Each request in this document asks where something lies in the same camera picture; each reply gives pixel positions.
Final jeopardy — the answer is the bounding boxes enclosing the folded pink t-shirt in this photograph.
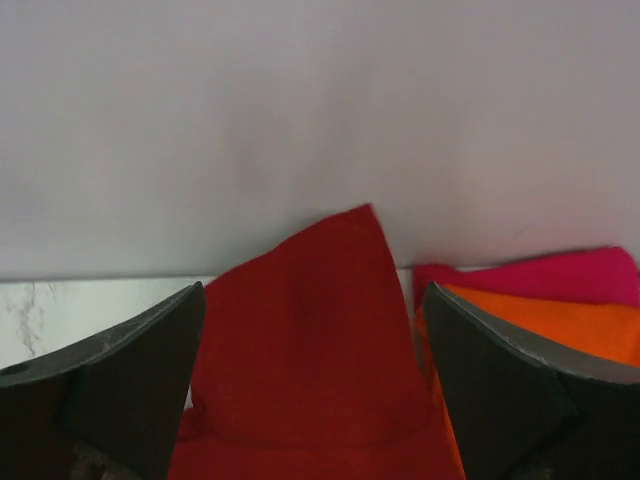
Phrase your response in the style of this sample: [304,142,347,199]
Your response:
[412,246,639,307]

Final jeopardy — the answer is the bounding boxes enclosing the folded orange t-shirt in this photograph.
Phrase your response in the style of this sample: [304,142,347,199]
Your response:
[414,283,640,480]

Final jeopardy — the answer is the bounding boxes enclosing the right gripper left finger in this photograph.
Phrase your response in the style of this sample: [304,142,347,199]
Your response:
[1,282,206,479]

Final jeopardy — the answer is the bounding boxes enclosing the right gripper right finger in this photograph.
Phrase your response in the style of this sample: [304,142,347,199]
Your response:
[422,281,640,480]

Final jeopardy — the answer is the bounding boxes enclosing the dark red t-shirt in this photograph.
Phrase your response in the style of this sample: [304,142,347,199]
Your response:
[169,205,459,479]

